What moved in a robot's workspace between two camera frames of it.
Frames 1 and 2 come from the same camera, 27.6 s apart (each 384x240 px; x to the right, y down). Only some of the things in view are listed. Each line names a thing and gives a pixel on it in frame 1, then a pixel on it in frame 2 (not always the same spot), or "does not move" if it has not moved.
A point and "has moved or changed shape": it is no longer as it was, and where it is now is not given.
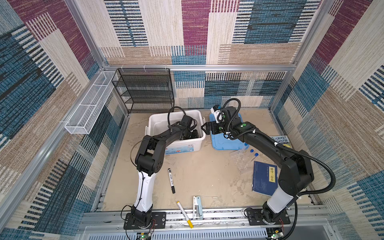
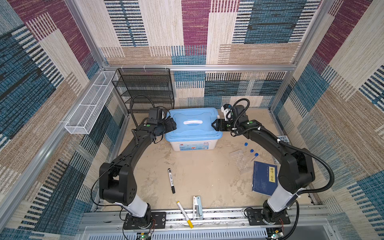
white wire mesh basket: (81, 121) does not move
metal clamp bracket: (197, 208) does not move
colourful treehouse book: (283, 140) does not move
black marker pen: (171, 181) does not move
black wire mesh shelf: (145, 90) does not move
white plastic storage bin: (159, 120) → (210, 145)
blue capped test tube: (256, 154) does not move
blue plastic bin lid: (222, 142) has moved or changed shape
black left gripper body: (192, 135) → (168, 126)
